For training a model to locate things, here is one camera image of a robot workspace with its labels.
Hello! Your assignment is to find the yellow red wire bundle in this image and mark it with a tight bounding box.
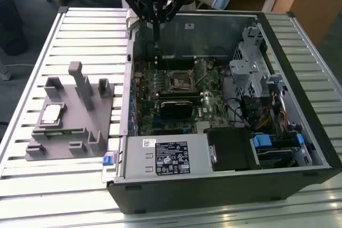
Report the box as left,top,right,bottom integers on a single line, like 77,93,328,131
255,90,291,134

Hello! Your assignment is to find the silver square CPU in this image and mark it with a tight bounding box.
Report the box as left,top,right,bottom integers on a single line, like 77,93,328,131
42,104,61,122

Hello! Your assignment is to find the silver chipset heatsink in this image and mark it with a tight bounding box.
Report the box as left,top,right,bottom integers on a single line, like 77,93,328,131
196,121,212,133

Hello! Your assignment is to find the green motherboard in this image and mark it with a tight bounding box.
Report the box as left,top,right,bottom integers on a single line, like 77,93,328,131
132,57,233,137

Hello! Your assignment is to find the wooden cabinet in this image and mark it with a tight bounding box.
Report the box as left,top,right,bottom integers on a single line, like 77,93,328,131
272,0,342,49

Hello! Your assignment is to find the silver metal latch handle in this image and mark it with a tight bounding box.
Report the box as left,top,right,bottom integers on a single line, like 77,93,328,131
209,144,219,164

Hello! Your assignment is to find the grey parts rack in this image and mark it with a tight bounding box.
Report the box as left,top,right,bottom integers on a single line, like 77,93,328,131
24,61,115,162

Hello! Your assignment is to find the black plastic shroud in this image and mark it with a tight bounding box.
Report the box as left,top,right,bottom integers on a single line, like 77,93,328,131
207,128,262,172

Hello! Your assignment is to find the black PC case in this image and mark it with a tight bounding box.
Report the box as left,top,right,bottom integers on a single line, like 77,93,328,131
106,9,342,215

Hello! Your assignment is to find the black graphics card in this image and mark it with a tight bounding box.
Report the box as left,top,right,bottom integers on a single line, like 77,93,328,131
159,100,193,119

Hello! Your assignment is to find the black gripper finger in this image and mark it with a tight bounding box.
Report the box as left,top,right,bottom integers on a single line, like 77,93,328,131
157,0,185,42
122,0,158,42

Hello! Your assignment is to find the green RAM stick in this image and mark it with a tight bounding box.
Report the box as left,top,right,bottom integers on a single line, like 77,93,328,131
44,129,73,136

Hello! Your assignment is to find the blue disk carrier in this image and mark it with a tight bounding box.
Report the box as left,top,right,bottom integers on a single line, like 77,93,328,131
252,133,273,150

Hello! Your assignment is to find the black RAM slot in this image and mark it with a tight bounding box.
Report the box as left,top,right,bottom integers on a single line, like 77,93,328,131
160,96,201,102
159,91,200,97
158,62,195,70

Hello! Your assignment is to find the metal drive cage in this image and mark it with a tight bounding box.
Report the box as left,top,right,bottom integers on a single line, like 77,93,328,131
228,23,270,98

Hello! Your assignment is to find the silver power supply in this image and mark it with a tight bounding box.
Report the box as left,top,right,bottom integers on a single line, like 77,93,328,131
124,135,214,179

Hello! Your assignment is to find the metal socket cover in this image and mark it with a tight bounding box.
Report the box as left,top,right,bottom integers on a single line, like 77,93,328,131
190,60,208,86

